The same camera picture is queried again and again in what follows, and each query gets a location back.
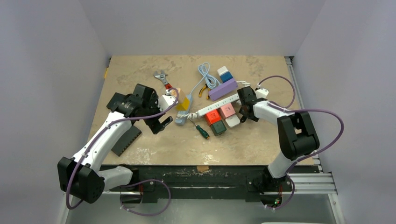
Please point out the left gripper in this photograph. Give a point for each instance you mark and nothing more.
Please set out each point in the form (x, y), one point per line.
(154, 124)

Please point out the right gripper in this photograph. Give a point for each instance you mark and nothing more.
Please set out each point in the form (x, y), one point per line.
(244, 109)

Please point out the white power strip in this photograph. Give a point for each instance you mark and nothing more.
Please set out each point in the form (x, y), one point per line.
(200, 113)

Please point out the green handled screwdriver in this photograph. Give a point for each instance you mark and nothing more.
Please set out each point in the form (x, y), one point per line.
(202, 132)

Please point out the adjustable wrench red handle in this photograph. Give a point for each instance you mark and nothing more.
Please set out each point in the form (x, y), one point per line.
(162, 77)

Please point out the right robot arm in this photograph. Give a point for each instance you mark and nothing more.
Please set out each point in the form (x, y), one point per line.
(296, 132)

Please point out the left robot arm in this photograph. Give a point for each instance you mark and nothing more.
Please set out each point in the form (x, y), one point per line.
(80, 175)

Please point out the pink cube socket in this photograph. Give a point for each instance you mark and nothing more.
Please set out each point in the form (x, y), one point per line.
(227, 110)

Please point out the dark green cube socket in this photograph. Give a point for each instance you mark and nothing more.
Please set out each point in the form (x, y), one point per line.
(218, 128)

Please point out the red cube socket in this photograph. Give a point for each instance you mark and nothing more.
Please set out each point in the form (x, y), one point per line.
(212, 117)

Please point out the yellow cube socket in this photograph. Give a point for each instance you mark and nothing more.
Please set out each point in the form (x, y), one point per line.
(184, 105)

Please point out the dark blue cube socket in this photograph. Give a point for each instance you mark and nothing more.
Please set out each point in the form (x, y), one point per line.
(225, 76)

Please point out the white cube socket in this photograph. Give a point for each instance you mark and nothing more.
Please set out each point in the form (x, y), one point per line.
(222, 70)

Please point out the white flat adapter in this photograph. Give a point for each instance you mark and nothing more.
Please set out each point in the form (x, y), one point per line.
(232, 121)

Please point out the light blue power strip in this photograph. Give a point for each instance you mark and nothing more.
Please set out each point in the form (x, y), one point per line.
(180, 120)

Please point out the purple power strip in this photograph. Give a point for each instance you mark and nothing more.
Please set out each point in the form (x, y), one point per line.
(223, 89)

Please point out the black box near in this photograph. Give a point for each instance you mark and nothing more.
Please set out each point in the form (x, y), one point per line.
(126, 140)

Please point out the black box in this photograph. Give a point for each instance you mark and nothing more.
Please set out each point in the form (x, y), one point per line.
(126, 140)
(114, 105)

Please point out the black box far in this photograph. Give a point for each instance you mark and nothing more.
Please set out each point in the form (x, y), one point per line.
(114, 105)

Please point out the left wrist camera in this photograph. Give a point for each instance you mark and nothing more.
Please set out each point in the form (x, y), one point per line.
(166, 101)

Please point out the yellow handled pliers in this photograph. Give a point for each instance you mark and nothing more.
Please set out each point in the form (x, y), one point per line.
(205, 87)

